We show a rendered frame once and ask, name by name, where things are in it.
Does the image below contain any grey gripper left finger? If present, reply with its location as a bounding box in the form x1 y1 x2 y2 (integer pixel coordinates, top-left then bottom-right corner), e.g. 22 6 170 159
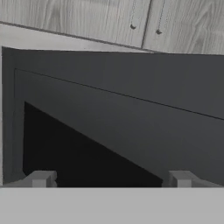
3 170 58 188

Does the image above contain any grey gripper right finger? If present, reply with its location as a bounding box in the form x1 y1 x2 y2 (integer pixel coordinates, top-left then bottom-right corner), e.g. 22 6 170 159
167 170 224 188

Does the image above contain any dark grey microwave door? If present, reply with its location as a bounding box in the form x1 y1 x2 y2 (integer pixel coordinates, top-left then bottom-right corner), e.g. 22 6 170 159
11 68 224 188

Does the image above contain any thin metal cupboard handle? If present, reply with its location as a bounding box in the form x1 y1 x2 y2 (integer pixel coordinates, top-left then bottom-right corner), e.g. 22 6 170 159
155 0 166 36
129 0 138 31

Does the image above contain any dark grey microwave oven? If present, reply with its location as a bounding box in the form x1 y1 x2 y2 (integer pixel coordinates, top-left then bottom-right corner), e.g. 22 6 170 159
1 46 224 188

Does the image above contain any grey wood cupboard door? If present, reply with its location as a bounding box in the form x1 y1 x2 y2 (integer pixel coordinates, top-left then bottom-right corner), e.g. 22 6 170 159
0 0 153 49
142 0 224 56

